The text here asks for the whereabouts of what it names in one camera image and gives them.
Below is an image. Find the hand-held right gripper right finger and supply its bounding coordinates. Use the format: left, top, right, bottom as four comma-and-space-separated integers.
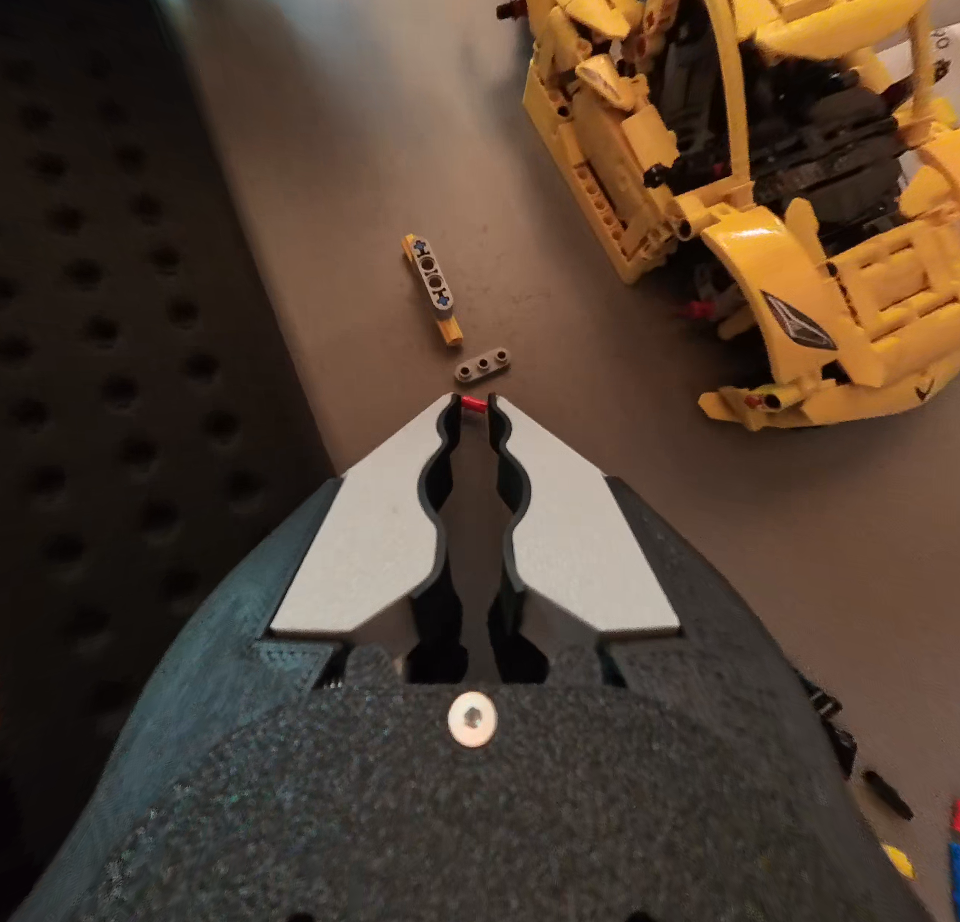
487, 393, 682, 637

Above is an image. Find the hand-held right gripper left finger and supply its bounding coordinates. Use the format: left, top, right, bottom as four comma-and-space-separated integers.
268, 391, 460, 636

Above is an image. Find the grey perforated beam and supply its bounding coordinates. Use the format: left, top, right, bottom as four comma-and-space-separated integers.
408, 235, 457, 316

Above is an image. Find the yellow brick toy car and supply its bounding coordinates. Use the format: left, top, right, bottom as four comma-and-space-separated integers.
495, 0, 960, 432

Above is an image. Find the grey desk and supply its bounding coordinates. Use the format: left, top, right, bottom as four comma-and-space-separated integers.
172, 0, 960, 922

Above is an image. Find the short grey three-hole beam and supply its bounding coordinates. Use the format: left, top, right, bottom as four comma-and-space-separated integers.
453, 346, 513, 383

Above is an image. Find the dark perforated panel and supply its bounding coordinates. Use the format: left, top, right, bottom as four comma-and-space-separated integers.
0, 0, 339, 922

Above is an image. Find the pile of red black pins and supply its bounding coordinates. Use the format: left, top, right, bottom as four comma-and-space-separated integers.
798, 674, 960, 884

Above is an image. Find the building instruction booklet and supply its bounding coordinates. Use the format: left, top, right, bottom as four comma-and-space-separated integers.
885, 22, 960, 158

